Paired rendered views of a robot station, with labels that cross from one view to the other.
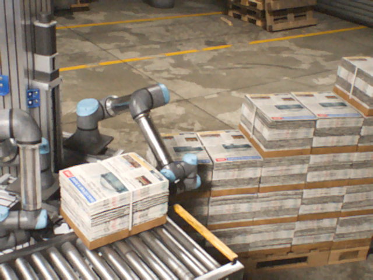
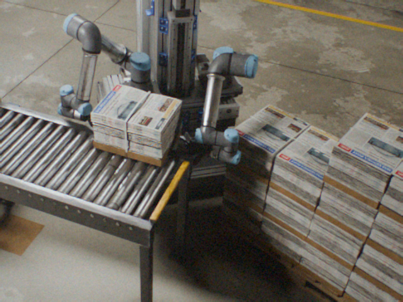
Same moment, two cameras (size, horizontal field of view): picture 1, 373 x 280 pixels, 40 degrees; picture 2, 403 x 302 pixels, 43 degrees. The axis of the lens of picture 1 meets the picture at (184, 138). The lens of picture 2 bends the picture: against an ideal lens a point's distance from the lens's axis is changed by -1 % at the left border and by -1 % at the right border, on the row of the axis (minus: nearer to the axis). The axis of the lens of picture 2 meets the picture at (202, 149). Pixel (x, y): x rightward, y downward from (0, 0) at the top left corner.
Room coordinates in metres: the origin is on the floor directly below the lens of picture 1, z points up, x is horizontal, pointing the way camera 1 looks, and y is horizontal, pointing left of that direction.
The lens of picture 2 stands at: (0.94, -1.61, 2.53)
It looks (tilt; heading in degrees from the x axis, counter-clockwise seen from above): 40 degrees down; 54
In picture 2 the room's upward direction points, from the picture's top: 5 degrees clockwise
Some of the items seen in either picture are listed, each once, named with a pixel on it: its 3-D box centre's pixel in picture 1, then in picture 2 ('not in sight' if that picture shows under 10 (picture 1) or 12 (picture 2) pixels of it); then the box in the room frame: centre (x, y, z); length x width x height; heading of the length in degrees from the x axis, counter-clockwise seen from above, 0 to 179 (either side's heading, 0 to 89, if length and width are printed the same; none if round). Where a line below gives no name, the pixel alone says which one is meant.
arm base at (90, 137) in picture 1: (87, 132); (220, 75); (2.57, 0.54, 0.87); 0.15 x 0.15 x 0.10
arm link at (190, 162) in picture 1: (187, 167); (227, 139); (2.22, -0.03, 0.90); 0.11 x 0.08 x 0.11; 139
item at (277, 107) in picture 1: (280, 106); (378, 141); (2.72, -0.52, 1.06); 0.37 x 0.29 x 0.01; 19
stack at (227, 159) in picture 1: (242, 202); (323, 218); (2.69, -0.39, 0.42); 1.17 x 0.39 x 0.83; 107
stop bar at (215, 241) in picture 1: (203, 230); (170, 189); (1.84, -0.12, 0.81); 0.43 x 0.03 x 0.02; 38
